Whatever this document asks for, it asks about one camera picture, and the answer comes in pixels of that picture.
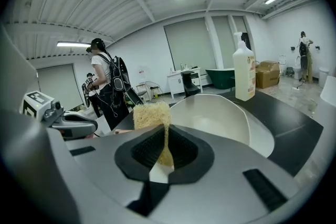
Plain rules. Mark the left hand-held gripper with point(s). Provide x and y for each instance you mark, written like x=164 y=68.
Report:
x=31 y=106

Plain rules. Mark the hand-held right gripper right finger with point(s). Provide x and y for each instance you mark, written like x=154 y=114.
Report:
x=223 y=165

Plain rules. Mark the dark vanity cabinet black top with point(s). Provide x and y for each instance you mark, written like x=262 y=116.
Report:
x=288 y=133

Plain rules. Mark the white sink basin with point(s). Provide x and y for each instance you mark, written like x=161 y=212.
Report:
x=262 y=139

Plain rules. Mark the yellow sponge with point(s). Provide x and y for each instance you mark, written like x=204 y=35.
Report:
x=149 y=115

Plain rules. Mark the white power strip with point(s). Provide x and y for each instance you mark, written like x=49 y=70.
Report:
x=296 y=88

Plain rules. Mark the dark green bathtub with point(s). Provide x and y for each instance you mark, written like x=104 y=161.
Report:
x=220 y=78

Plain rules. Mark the white wall notice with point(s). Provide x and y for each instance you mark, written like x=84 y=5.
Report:
x=141 y=73

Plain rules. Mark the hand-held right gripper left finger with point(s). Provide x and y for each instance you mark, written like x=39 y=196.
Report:
x=99 y=165

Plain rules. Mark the narrow grey window blind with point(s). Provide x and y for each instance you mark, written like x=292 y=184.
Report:
x=223 y=42

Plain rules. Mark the black faucet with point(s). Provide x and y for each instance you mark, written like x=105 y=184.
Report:
x=190 y=84

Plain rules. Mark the white soap pump bottle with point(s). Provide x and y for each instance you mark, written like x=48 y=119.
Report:
x=244 y=73

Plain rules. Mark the large grey window blind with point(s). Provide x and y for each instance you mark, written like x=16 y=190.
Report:
x=189 y=44

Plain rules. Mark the white toilet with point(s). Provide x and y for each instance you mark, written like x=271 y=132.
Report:
x=298 y=70

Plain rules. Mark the white cabinet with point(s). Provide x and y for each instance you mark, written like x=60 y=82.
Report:
x=176 y=84

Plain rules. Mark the large cardboard box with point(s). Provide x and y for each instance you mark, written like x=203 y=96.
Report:
x=267 y=74

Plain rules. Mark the dark seat light-framed chair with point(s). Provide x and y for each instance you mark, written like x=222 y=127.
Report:
x=141 y=93

